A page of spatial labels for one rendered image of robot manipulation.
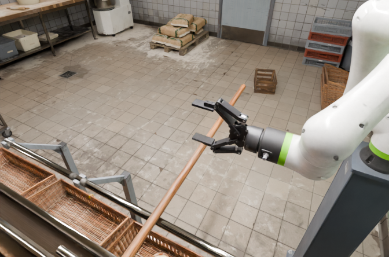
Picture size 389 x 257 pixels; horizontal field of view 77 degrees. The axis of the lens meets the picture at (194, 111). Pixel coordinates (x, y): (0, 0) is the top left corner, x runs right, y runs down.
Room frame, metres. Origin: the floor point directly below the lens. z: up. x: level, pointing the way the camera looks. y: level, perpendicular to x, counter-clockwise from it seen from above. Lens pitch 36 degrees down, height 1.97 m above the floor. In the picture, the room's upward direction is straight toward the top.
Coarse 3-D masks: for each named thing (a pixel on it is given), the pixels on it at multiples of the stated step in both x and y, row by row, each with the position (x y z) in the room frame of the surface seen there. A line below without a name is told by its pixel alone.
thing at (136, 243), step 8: (240, 88) 1.28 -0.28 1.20; (232, 104) 1.11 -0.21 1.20; (216, 120) 0.96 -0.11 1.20; (216, 128) 0.90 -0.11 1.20; (208, 136) 0.84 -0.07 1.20; (200, 144) 0.79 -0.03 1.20; (200, 152) 0.74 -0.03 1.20; (192, 160) 0.69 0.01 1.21; (184, 168) 0.65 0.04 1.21; (184, 176) 0.61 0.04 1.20; (176, 184) 0.57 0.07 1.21; (168, 192) 0.54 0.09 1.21; (176, 192) 0.55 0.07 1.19; (168, 200) 0.51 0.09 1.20; (160, 208) 0.47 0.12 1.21; (152, 216) 0.44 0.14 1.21; (144, 224) 0.42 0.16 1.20; (152, 224) 0.42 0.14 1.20; (144, 232) 0.39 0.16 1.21; (136, 240) 0.36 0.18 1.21; (144, 240) 0.37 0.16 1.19; (128, 248) 0.34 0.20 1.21; (136, 248) 0.34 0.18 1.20; (128, 256) 0.32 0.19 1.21
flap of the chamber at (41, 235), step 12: (0, 204) 0.36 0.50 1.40; (12, 204) 0.36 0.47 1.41; (0, 216) 0.33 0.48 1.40; (12, 216) 0.33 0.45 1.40; (24, 216) 0.33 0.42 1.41; (24, 228) 0.30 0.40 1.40; (36, 228) 0.30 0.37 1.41; (48, 228) 0.30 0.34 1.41; (36, 240) 0.27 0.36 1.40; (48, 240) 0.27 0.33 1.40; (60, 240) 0.27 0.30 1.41; (84, 252) 0.24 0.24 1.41
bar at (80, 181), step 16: (16, 144) 0.82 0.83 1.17; (32, 144) 0.92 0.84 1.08; (48, 144) 0.99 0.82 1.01; (64, 144) 1.05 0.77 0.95; (48, 160) 0.72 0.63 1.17; (64, 160) 1.03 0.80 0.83; (64, 176) 0.65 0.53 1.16; (80, 176) 0.64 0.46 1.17; (112, 176) 0.76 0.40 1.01; (128, 176) 0.81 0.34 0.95; (96, 192) 0.57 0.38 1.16; (112, 192) 0.56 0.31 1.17; (128, 192) 0.80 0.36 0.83; (128, 208) 0.50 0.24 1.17; (160, 224) 0.44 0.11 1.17; (192, 240) 0.38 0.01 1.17; (224, 256) 0.33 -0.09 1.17
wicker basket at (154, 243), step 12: (132, 228) 0.67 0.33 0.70; (120, 240) 0.59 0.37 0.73; (132, 240) 0.65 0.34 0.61; (156, 240) 0.64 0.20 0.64; (168, 240) 0.59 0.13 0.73; (120, 252) 0.57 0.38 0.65; (144, 252) 0.60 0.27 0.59; (156, 252) 0.60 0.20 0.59; (168, 252) 0.60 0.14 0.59; (192, 252) 0.54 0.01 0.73
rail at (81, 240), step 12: (0, 192) 0.38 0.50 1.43; (12, 192) 0.38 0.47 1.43; (24, 204) 0.35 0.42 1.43; (36, 216) 0.32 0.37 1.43; (48, 216) 0.31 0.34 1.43; (60, 228) 0.29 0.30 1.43; (72, 228) 0.29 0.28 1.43; (72, 240) 0.26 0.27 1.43; (84, 240) 0.26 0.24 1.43; (96, 252) 0.23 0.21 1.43; (108, 252) 0.23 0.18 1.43
